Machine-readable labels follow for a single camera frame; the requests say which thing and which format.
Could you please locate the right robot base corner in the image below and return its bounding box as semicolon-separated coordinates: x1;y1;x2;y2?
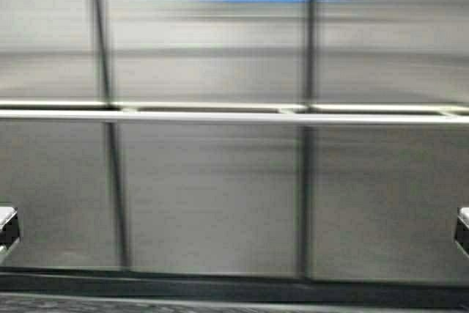
454;207;469;257

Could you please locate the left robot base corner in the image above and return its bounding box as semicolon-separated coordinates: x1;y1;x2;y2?
1;205;21;257

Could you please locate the steel elevator handrail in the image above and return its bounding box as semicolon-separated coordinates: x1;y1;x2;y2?
1;100;468;127

